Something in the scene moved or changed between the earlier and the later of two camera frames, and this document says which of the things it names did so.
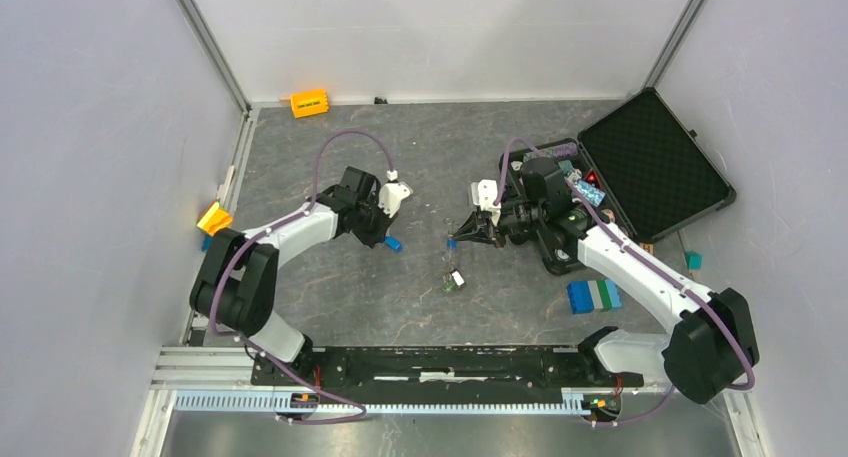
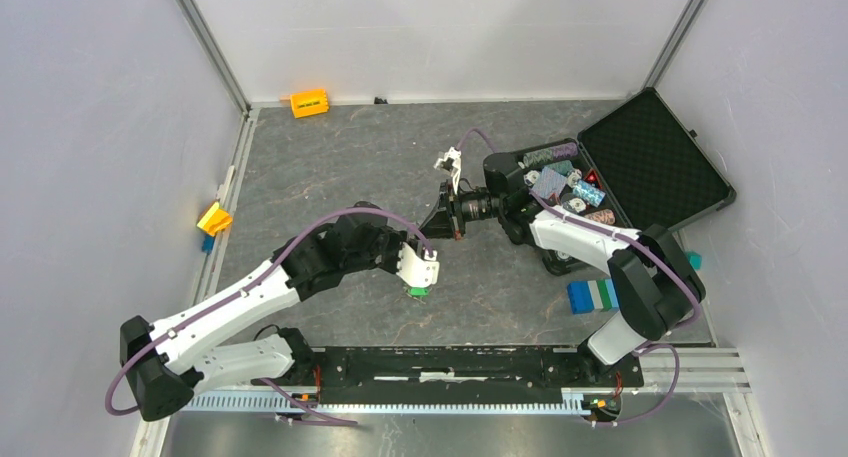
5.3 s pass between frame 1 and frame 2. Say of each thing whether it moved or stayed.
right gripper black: moved
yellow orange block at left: stayed
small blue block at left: stayed
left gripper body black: moved
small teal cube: stayed
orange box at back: stayed
